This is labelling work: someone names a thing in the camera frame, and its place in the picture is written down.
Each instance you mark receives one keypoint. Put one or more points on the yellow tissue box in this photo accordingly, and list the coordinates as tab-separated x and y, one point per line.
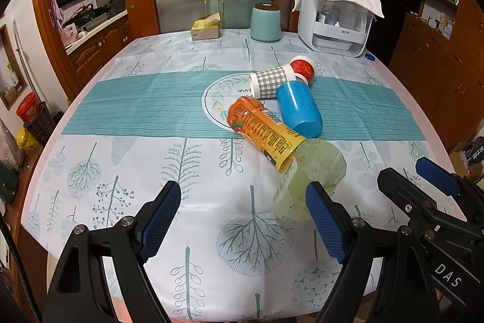
204	31

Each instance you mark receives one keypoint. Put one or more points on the wooden kitchen cabinet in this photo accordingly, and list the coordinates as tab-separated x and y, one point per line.
102	46

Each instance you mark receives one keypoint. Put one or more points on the red patterned paper cup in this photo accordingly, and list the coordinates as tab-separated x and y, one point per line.
304	68

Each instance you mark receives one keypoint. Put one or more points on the cardboard box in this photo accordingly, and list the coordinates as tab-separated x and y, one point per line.
467	156

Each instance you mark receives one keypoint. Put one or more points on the teal canister with brown lid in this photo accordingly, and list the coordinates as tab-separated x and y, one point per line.
266	24

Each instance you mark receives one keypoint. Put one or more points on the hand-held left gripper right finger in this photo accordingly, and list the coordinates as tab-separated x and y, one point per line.
326	226

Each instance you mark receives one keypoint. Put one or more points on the dark wicker basket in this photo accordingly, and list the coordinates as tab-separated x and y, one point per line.
41	126

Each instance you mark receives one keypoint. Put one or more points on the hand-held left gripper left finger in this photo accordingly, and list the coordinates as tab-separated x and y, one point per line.
158	222

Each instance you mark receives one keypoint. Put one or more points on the small blue object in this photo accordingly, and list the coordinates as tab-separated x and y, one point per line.
369	57

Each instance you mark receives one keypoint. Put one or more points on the orange printed paper cup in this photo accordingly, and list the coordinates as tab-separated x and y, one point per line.
261	126

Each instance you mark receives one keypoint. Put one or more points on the wooden framed wall panel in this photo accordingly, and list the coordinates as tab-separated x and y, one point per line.
11	69

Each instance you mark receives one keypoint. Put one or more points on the yellow container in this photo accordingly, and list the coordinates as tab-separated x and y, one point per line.
27	139

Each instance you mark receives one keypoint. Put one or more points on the translucent green plastic cup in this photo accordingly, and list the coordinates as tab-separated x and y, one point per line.
319	164

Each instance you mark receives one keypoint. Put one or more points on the wooden shelf cabinet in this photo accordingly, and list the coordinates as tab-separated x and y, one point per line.
431	54

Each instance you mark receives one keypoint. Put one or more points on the white countertop appliance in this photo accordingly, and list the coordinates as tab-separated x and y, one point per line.
332	31

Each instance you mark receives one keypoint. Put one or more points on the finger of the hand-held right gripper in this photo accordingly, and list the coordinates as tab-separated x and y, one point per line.
400	190
438	177

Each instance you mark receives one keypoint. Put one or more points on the pink hanging cloth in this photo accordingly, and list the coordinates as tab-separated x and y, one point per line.
56	11

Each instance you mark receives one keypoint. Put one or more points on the grey checked paper cup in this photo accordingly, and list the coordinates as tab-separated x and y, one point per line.
270	81

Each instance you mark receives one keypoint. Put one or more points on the red plastic bucket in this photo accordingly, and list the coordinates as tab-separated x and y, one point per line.
27	106

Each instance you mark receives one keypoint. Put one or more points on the blue plastic cup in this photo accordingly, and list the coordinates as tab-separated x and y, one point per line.
298	107

